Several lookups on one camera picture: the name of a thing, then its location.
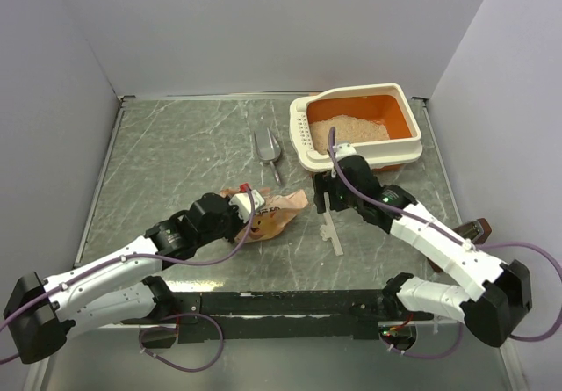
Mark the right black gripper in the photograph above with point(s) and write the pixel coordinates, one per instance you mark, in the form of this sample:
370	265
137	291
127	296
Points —
325	183

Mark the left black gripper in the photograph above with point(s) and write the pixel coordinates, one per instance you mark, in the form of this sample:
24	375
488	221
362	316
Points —
234	209

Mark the pink cat litter bag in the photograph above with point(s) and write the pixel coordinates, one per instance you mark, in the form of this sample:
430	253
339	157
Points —
276	213

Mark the clear plastic bag clip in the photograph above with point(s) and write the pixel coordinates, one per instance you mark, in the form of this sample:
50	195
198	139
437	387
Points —
328	234

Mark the metal litter scoop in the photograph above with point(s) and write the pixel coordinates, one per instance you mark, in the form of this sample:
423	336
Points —
268	150

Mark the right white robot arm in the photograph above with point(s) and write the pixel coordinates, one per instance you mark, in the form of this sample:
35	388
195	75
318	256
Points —
489	296

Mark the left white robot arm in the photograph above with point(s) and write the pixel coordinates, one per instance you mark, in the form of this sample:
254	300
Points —
43	314

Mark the cream orange litter box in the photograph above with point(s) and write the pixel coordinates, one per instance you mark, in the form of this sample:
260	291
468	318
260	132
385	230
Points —
375	119

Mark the brown dustpan brush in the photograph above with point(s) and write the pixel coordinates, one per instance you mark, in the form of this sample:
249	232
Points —
478	231

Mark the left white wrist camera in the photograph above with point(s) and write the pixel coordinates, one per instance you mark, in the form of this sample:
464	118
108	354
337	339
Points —
248	202

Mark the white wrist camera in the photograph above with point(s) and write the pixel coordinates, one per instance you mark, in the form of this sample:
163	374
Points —
248	202
343	150

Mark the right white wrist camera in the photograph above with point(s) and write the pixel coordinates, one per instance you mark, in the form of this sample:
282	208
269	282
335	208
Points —
343	150

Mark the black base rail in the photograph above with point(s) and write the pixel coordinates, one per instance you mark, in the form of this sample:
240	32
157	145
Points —
285	314

